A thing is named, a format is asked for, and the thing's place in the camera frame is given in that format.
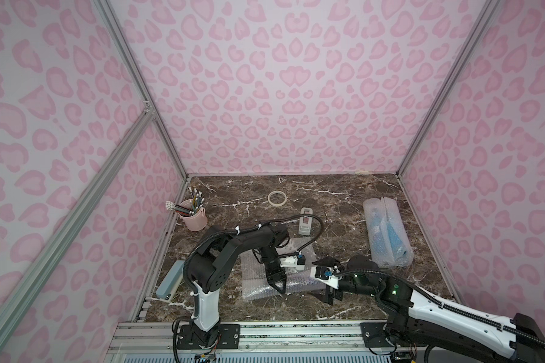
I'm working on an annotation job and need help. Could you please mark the bubble wrap sheet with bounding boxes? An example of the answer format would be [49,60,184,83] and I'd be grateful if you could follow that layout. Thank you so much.
[241,245,324,301]
[382,198,414,267]
[363,198,395,268]

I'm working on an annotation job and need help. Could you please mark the white tape dispenser pink roll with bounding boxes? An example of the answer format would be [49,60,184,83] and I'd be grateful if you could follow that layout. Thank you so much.
[298,207,313,236]

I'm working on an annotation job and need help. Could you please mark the blue glass bottle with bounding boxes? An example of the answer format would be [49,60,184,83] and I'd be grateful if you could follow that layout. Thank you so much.
[371,213,388,257]

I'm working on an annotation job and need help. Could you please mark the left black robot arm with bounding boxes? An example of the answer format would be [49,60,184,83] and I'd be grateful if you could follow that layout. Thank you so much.
[183,213,325,348]

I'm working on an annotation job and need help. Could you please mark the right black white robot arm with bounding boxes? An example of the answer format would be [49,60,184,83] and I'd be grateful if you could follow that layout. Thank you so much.
[311,256,545,362]

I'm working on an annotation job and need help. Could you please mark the beige masking tape roll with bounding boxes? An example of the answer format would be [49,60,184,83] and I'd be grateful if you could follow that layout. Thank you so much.
[267,190,288,207]

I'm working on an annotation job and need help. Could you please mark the pink pen cup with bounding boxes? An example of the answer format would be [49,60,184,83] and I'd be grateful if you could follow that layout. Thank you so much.
[180,207,208,231]

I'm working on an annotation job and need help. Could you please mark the light blue stapler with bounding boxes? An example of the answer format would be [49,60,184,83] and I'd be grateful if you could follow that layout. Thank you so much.
[155,260,185,302]

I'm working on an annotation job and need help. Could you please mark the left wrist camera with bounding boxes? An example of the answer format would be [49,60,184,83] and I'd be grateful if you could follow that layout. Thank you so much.
[279,254,307,272]

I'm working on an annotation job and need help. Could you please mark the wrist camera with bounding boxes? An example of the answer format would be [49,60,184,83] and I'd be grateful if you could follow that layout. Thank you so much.
[310,266,340,290]
[279,254,307,272]

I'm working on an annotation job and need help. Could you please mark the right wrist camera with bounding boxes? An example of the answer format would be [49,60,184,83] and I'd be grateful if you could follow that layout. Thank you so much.
[310,266,340,290]

